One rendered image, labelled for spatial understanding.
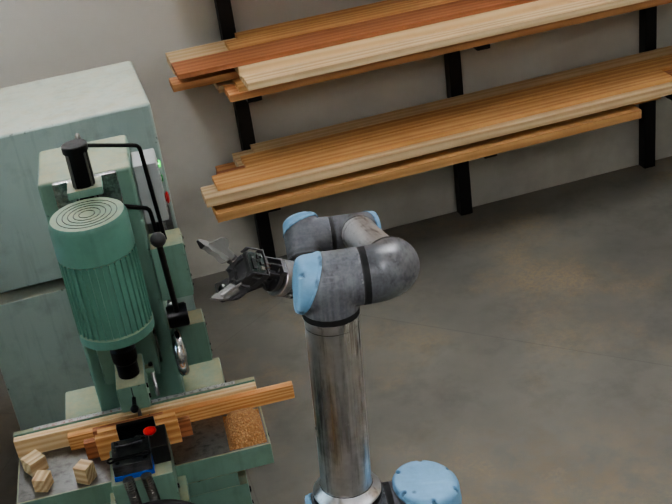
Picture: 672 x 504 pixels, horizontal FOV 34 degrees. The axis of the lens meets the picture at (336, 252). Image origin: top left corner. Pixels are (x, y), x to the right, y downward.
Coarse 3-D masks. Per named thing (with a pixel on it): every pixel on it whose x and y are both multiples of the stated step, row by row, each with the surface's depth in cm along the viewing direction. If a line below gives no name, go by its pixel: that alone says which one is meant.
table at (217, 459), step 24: (216, 432) 270; (48, 456) 270; (72, 456) 269; (192, 456) 263; (216, 456) 262; (240, 456) 263; (264, 456) 265; (24, 480) 263; (72, 480) 261; (96, 480) 260; (192, 480) 263
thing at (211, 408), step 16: (288, 384) 277; (208, 400) 275; (224, 400) 274; (240, 400) 275; (256, 400) 276; (272, 400) 277; (192, 416) 274; (208, 416) 275; (80, 432) 270; (80, 448) 271
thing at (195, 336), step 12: (192, 312) 286; (168, 324) 282; (192, 324) 281; (204, 324) 282; (192, 336) 282; (204, 336) 283; (192, 348) 284; (204, 348) 285; (192, 360) 286; (204, 360) 286
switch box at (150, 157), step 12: (132, 156) 277; (144, 156) 276; (132, 168) 272; (156, 168) 273; (144, 180) 273; (156, 180) 274; (144, 192) 275; (156, 192) 275; (144, 204) 276; (144, 216) 278; (156, 216) 278; (168, 216) 279
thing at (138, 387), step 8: (144, 368) 271; (136, 376) 265; (144, 376) 265; (120, 384) 263; (128, 384) 262; (136, 384) 262; (144, 384) 262; (120, 392) 262; (128, 392) 262; (136, 392) 263; (144, 392) 263; (120, 400) 263; (128, 400) 263; (136, 400) 264; (144, 400) 264; (128, 408) 264
